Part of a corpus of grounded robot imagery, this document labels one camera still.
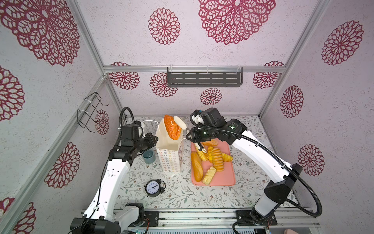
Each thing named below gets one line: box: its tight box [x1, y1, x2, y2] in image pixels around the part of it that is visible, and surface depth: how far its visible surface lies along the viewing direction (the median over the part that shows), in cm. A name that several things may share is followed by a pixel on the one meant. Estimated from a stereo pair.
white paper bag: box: [155, 117, 186, 174], surface depth 77 cm
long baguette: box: [190, 151, 204, 183], surface depth 89 cm
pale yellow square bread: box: [202, 166, 217, 186], surface depth 85 cm
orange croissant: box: [163, 114, 182, 141], surface depth 75 cm
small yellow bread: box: [221, 153, 234, 163], surface depth 92 cm
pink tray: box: [190, 138, 236, 187], surface depth 90 cm
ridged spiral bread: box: [211, 147, 225, 172], surface depth 92 cm
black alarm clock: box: [143, 178, 166, 198], surface depth 83 cm
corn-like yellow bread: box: [194, 144, 209, 162], surface depth 94 cm
